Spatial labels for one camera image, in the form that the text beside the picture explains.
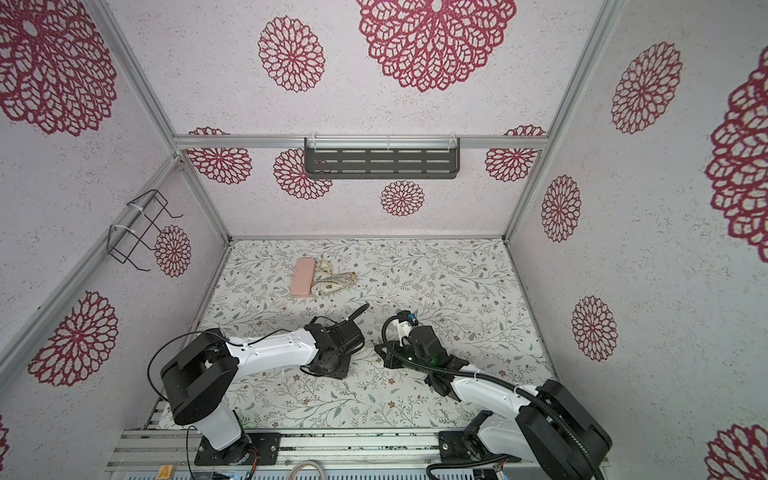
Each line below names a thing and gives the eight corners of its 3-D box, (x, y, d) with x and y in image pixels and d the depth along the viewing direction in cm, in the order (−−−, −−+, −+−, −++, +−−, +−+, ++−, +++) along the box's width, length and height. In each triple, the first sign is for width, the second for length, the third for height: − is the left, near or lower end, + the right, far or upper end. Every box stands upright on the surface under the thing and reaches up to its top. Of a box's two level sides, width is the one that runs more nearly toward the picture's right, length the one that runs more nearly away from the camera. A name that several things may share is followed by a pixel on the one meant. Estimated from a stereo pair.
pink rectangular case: (290, 296, 106) (288, 292, 104) (298, 261, 116) (296, 257, 114) (310, 296, 106) (308, 292, 104) (316, 261, 116) (315, 257, 114)
